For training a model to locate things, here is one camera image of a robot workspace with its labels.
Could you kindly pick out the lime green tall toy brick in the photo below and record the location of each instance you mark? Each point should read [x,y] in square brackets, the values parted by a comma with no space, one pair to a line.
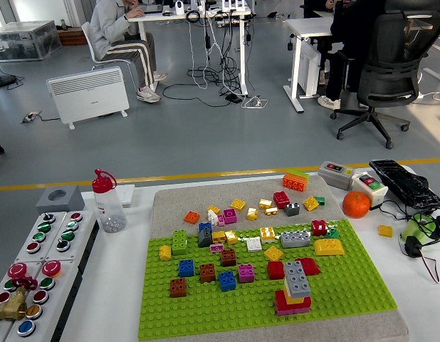
[180,243]

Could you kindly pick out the yellow curved toy brick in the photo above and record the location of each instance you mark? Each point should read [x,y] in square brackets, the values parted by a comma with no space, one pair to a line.
[328,247]

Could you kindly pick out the black keyboard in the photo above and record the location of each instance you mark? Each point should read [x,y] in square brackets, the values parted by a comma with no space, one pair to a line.
[405,183]

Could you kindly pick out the white flat wall switch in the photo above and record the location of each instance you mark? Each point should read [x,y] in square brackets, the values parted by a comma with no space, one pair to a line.
[126,194]

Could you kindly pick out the black power adapter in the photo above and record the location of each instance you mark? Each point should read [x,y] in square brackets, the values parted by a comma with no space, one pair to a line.
[415,246]

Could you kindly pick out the dark green toy brick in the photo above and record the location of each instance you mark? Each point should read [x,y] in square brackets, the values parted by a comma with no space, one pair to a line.
[321,201]
[332,234]

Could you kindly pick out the white desk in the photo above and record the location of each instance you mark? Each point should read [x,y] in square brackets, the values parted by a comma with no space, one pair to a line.
[312,26]
[243,53]

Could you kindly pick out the red sloped toy brick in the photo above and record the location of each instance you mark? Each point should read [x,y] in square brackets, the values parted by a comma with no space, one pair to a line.
[312,267]

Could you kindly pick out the blue toy brick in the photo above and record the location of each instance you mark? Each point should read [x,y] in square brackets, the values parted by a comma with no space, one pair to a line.
[227,281]
[205,227]
[186,268]

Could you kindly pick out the person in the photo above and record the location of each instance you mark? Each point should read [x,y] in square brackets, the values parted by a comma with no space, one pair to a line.
[109,25]
[348,35]

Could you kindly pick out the clear storage crate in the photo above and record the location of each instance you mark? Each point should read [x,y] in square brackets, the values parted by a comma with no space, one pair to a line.
[24,41]

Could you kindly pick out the red and white toy brick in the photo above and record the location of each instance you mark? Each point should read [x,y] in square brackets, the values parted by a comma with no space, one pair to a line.
[319,228]

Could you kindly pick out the wooden box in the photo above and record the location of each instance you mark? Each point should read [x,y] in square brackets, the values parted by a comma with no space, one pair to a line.
[72,37]

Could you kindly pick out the light grey tall toy brick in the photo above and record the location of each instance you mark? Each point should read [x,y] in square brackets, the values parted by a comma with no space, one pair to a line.
[297,279]

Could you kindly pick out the small pink flat toy brick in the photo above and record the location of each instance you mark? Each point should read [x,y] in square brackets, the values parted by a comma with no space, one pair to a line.
[216,248]

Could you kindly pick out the wide pink flat toy brick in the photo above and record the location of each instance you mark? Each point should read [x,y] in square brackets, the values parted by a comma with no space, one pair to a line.
[286,312]

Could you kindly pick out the green tape roll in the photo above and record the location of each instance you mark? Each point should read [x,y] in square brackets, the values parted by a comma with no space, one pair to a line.
[410,231]

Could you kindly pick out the white panel heater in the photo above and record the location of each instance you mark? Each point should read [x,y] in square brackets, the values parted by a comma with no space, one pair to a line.
[88,94]

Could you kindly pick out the large red toy brick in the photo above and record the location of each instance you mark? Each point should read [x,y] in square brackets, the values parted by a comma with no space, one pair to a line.
[280,303]

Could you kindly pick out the lime green long toy brick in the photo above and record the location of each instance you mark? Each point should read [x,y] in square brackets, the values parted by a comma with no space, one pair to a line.
[302,174]

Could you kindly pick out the clear bottle red cap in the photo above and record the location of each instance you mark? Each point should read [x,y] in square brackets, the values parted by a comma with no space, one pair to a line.
[108,210]

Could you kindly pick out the small yellow toy brick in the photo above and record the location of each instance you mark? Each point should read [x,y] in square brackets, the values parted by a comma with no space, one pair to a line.
[252,213]
[213,209]
[271,211]
[265,203]

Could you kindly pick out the light grey long toy brick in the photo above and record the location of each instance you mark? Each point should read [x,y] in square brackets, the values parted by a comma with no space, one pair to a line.
[295,239]

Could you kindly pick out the grey block with hole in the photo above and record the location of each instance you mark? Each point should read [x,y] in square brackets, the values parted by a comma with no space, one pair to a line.
[74,203]

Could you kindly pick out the black office chair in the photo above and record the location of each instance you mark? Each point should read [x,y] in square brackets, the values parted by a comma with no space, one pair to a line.
[391,64]

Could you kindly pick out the white switch box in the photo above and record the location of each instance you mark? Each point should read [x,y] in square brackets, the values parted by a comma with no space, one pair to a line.
[371,183]

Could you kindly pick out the grey-brown mat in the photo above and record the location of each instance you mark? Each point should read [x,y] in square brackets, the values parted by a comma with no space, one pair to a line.
[177,203]

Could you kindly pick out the grey push-button box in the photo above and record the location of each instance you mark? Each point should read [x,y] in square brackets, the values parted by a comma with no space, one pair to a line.
[35,235]
[60,295]
[3,297]
[79,231]

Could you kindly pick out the magenta toy brick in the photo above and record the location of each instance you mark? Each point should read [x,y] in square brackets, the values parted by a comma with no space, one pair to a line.
[230,216]
[246,274]

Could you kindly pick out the dark grey sloped toy brick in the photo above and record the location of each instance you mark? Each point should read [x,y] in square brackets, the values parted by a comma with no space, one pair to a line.
[205,238]

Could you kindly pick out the brown toy brick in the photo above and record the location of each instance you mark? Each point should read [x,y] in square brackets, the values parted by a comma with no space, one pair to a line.
[178,288]
[207,273]
[229,258]

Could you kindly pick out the grey switch box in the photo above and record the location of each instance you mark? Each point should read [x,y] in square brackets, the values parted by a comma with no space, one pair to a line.
[334,174]

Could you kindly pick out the brass valve red handwheel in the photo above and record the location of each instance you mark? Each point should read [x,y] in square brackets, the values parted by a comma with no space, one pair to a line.
[11,308]

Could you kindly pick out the white flat toy brick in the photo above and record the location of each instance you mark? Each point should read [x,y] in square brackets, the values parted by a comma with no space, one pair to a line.
[254,245]

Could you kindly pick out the black fan base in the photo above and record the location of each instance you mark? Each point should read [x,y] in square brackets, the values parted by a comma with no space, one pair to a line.
[3,80]

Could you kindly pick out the orange square toy brick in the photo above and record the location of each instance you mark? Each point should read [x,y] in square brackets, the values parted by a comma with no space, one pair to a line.
[192,217]

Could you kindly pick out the yellow and white toy brick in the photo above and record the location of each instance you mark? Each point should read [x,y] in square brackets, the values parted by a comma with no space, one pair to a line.
[268,235]

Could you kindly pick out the small white toy brick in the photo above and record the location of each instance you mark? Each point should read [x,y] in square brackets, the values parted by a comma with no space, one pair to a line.
[212,217]

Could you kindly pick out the grey floor socket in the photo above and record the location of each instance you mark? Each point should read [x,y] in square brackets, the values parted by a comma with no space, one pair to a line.
[30,117]

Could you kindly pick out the orange fruit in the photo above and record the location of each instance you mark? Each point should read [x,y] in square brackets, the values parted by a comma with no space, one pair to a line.
[356,204]

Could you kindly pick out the white computer tower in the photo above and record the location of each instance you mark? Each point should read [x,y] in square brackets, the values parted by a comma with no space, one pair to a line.
[309,71]

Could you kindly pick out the white desk camera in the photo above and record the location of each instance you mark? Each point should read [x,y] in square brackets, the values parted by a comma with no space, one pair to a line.
[179,8]

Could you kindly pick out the green baseplate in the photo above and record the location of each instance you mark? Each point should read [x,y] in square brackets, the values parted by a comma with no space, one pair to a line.
[241,313]

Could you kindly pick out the white chair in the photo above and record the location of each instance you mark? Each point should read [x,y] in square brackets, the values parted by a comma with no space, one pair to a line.
[86,39]

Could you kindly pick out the white square toy brick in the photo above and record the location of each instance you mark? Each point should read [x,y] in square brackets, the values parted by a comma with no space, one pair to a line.
[287,288]

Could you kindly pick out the orange long toy brick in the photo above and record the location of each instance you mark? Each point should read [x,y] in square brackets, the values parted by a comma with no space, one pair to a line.
[294,183]

